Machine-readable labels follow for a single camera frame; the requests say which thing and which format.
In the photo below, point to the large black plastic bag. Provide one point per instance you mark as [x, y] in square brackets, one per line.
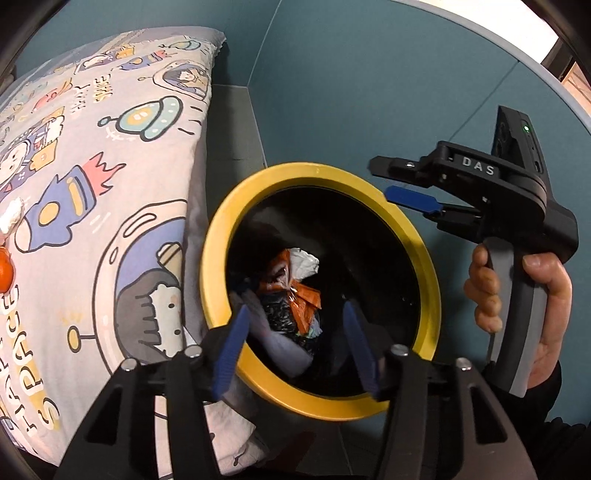
[279, 317]

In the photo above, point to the orange snack bag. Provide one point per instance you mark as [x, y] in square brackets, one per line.
[302, 297]

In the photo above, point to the orange peel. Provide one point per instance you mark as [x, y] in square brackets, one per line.
[5, 272]

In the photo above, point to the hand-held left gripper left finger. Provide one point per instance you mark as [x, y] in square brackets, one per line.
[231, 350]

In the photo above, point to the printed cartoon bed sheet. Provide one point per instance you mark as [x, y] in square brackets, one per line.
[106, 175]

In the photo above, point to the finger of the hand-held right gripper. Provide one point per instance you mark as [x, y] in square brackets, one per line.
[397, 168]
[411, 199]

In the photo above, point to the person's right forearm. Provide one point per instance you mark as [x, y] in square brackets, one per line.
[558, 415]

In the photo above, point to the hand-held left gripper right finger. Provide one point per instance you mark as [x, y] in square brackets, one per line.
[362, 350]

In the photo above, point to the yellow-rimmed black trash bin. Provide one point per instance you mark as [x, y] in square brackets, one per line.
[406, 258]

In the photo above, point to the white tissue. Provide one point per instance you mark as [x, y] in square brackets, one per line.
[305, 265]
[11, 217]

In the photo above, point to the person's right hand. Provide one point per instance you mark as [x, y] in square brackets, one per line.
[551, 304]

